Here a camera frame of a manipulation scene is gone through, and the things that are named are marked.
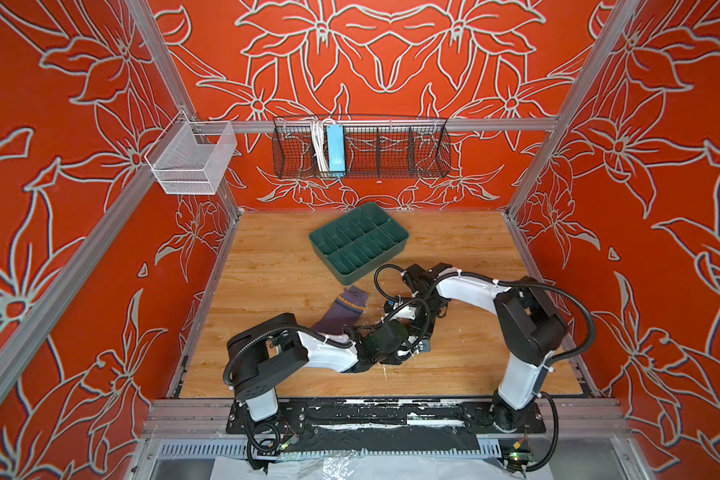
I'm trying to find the green striped sock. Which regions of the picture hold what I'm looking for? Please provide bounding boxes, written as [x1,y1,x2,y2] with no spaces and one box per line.
[401,319,421,337]

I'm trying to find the purple striped sock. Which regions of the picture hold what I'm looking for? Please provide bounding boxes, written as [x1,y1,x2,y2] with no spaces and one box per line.
[312,286,369,335]

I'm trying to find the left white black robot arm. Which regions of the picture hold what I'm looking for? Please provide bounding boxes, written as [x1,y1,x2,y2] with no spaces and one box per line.
[222,313,425,459]

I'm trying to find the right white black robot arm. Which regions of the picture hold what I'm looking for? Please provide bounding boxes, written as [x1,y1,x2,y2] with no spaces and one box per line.
[373,263,596,433]

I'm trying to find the green compartment tray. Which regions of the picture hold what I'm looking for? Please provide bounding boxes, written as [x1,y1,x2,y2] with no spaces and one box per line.
[308,202,409,286]

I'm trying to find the light blue box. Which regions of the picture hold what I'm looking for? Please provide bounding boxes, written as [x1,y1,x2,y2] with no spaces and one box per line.
[325,123,346,177]

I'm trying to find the clear acrylic box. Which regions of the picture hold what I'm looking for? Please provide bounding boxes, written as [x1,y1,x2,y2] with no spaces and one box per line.
[145,119,238,196]

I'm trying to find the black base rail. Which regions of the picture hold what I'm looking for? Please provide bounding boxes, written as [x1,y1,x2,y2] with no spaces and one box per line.
[224,395,547,454]

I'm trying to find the black wire basket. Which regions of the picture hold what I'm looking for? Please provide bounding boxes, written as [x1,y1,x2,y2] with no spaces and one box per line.
[272,115,452,180]

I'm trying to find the white cable bundle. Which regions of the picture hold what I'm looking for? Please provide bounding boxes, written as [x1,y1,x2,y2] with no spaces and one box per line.
[309,119,329,174]

